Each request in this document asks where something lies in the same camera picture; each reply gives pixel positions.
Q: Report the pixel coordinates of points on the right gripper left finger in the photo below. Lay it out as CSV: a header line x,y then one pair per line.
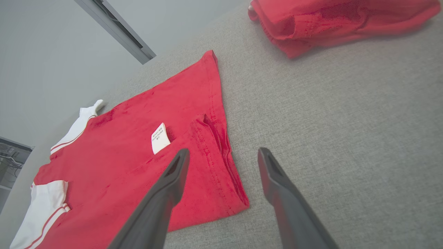
x,y
159,200

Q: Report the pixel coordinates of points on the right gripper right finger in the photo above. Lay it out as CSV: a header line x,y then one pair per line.
x,y
290,207

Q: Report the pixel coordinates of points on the red jersey with white sleeves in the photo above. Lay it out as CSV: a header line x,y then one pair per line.
x,y
138,155

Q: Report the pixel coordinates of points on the red shorts with white stripe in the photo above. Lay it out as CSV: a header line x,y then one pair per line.
x,y
328,20

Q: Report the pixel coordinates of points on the dark equipment rack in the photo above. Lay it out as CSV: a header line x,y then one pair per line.
x,y
8,162

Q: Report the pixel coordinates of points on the grey metal post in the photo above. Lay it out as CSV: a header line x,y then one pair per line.
x,y
117,29

